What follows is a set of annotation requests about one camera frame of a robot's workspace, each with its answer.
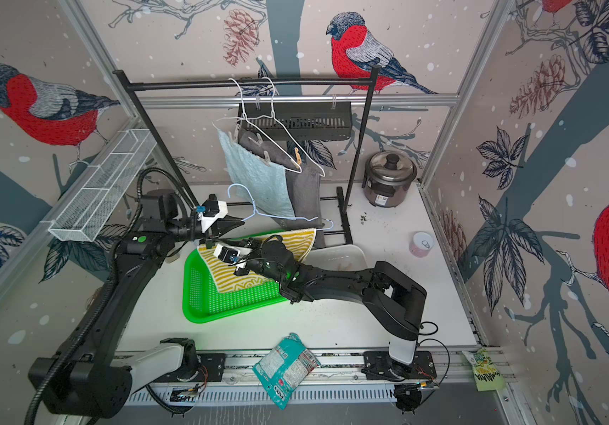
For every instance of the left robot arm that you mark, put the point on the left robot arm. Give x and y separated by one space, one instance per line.
82 378

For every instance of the silver rice cooker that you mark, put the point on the silver rice cooker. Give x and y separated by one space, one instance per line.
388 177

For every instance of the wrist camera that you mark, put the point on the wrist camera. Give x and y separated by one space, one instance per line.
210 212
230 254

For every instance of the teal snack packet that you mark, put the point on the teal snack packet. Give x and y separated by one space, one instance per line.
282 370

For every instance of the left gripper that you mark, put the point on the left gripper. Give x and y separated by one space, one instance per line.
230 222

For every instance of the green yellow label card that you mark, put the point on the green yellow label card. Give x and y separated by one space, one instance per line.
486 375

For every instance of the white plastic tray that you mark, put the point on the white plastic tray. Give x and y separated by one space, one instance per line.
346 257

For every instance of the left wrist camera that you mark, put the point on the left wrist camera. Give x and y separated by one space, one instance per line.
210 212

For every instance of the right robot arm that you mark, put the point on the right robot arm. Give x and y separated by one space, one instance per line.
395 300

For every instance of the dark grey towel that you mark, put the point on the dark grey towel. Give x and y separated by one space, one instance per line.
303 190

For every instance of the yellow striped towel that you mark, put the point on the yellow striped towel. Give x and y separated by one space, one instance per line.
299 241

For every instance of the white wire mesh shelf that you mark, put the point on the white wire mesh shelf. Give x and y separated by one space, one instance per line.
89 210

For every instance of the white wire hanger front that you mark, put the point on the white wire hanger front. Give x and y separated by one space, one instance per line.
242 161

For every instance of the green plastic basket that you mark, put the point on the green plastic basket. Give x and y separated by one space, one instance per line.
212 291

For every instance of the pink cup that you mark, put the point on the pink cup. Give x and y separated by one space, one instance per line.
421 244

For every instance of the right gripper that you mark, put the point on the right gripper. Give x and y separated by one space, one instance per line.
243 274

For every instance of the light blue towel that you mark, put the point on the light blue towel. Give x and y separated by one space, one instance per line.
269 191

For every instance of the orange clothespin on grey towel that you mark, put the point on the orange clothespin on grey towel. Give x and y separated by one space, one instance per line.
298 158

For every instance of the black perforated wall basket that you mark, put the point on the black perforated wall basket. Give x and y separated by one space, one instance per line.
322 121

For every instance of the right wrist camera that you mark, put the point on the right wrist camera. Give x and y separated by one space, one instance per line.
230 254

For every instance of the black clothes rack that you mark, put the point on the black clothes rack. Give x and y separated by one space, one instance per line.
131 89

